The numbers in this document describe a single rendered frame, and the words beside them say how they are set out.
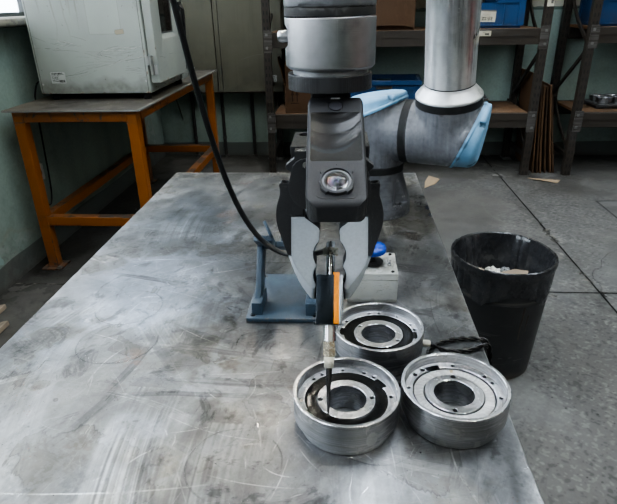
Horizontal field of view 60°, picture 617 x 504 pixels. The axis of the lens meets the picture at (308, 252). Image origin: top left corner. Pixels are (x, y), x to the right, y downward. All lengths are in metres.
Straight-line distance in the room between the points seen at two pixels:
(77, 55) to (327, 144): 2.46
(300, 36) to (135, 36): 2.29
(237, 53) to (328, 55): 3.90
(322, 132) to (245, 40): 3.90
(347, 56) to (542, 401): 1.63
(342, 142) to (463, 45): 0.54
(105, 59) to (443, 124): 2.05
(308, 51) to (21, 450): 0.45
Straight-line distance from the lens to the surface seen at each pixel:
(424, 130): 0.98
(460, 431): 0.53
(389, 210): 1.04
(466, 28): 0.93
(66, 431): 0.62
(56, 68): 2.89
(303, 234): 0.49
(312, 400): 0.55
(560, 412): 1.93
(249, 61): 4.33
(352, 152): 0.42
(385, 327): 0.66
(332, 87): 0.45
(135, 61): 2.73
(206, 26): 4.37
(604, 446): 1.86
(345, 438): 0.51
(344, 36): 0.44
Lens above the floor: 1.19
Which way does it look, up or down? 25 degrees down
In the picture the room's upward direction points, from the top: 1 degrees counter-clockwise
